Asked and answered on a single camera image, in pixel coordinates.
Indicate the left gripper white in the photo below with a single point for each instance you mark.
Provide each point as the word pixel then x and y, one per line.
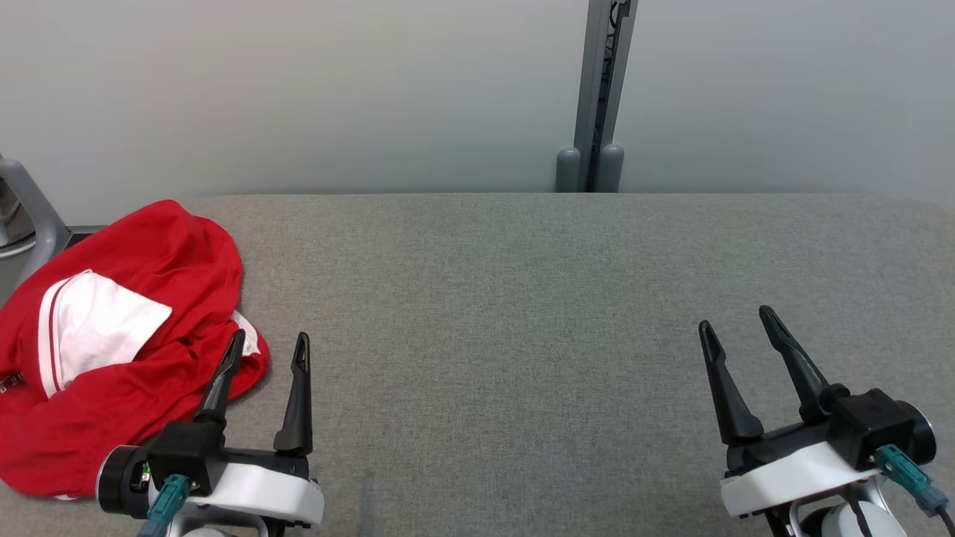
pixel 268 488

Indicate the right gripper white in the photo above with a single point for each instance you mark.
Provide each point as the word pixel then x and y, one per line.
pixel 791 473

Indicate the red white number 23 jersey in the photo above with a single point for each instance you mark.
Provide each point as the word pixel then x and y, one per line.
pixel 97 328

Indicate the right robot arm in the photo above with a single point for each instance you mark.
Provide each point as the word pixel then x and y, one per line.
pixel 858 522

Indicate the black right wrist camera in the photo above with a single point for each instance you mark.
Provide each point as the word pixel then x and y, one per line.
pixel 873 425

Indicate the grey rounded post foot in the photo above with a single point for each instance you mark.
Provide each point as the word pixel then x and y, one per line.
pixel 568 170
pixel 612 168

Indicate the grey curved metal frame leg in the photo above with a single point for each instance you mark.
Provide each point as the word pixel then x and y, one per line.
pixel 41 212

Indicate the grey vertical partition post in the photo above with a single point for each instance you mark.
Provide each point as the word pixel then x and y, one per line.
pixel 593 74

